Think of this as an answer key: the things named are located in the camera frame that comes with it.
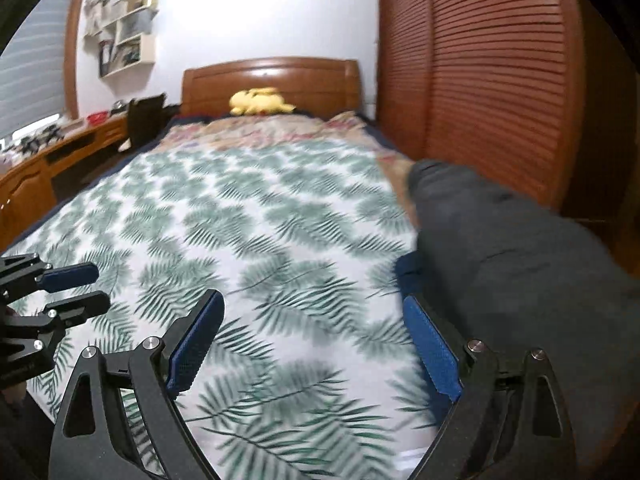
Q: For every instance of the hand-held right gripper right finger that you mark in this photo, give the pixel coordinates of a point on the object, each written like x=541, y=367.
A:
x=432, y=350

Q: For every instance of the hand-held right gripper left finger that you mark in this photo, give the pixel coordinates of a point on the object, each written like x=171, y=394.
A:
x=197, y=345

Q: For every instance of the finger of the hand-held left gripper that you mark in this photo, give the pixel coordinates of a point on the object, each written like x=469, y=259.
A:
x=75, y=275
x=80, y=307

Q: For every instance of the dark grey jacket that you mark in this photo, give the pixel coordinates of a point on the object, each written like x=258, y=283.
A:
x=500, y=235

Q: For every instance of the wooden desk with cabinets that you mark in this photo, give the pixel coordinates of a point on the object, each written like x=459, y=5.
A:
x=25, y=185

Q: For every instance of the leaf print blanket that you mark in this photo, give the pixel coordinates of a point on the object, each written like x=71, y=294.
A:
x=275, y=260

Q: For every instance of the black device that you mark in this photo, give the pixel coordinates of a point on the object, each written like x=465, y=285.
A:
x=31, y=144
x=54, y=135

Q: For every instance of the red bowl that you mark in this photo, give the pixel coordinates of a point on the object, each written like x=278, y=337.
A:
x=97, y=119

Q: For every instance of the dark chair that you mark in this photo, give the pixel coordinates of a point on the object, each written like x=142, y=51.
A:
x=145, y=120

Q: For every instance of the grey metal bowl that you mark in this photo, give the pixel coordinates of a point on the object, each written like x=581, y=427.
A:
x=120, y=107

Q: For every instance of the grey window blind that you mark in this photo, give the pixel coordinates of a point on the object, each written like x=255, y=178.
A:
x=35, y=70

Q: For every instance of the black folders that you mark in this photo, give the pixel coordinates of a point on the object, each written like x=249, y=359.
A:
x=106, y=57

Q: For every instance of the floral quilt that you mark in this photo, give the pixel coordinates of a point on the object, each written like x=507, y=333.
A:
x=260, y=132

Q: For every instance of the yellow plush toy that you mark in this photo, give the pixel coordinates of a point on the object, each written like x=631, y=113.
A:
x=255, y=102

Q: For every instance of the white angel figurine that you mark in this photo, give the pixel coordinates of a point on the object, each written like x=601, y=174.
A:
x=100, y=7

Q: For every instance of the wooden headboard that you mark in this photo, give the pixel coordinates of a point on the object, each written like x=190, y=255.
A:
x=300, y=80

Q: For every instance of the wooden louvered wardrobe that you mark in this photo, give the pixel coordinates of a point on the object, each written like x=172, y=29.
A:
x=475, y=60

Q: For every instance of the wooden window frame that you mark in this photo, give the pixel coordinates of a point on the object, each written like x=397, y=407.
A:
x=75, y=50

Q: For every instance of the white wall shelf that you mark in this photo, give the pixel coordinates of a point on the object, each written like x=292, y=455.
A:
x=147, y=50

